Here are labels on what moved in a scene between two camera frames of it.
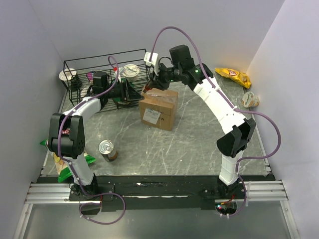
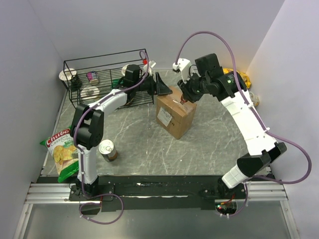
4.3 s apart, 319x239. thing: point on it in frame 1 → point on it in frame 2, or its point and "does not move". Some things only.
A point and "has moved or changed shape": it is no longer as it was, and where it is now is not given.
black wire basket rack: [115, 78] does not move
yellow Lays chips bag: [239, 77] does not move
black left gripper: [128, 93] → [161, 88]
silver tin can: [106, 148] does not move
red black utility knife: [146, 88] has moved or changed shape
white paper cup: [66, 76] does not move
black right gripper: [157, 81] → [186, 89]
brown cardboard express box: [158, 107] → [176, 118]
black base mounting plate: [105, 193] does not move
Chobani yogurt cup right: [250, 100] does not move
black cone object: [76, 83] does not move
